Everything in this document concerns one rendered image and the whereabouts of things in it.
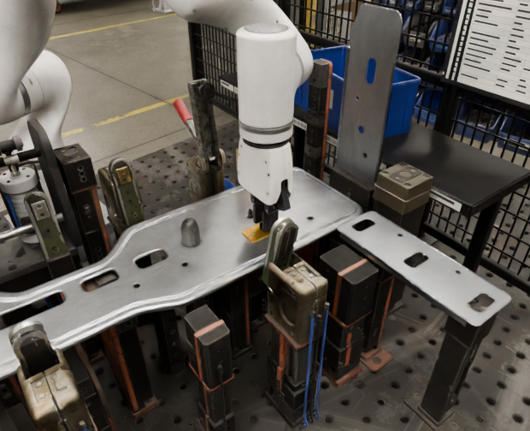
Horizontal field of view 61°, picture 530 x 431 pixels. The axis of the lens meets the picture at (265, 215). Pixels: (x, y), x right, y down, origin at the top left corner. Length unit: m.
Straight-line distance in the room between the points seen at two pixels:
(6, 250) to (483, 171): 0.94
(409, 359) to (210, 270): 0.50
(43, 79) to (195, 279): 0.60
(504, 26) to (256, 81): 0.58
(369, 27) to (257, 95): 0.31
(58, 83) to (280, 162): 0.62
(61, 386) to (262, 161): 0.40
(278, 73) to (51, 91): 0.63
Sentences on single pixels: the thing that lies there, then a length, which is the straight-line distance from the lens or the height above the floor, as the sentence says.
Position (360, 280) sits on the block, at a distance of 0.77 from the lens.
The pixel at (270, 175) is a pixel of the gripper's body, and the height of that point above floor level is 1.14.
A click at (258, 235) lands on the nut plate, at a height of 1.00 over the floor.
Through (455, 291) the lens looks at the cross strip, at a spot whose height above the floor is 1.00.
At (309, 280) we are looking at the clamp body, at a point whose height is 1.04.
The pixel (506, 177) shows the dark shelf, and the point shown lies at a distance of 1.04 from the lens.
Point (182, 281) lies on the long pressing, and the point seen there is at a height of 1.00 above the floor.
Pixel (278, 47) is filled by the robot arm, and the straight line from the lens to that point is 0.64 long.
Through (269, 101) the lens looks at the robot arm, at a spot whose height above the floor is 1.26.
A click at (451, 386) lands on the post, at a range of 0.87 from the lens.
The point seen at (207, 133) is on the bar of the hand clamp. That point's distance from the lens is 0.91.
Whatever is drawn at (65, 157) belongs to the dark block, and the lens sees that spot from 0.88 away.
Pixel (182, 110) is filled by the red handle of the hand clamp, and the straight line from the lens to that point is 0.97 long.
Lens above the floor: 1.50
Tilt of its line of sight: 36 degrees down
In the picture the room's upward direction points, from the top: straight up
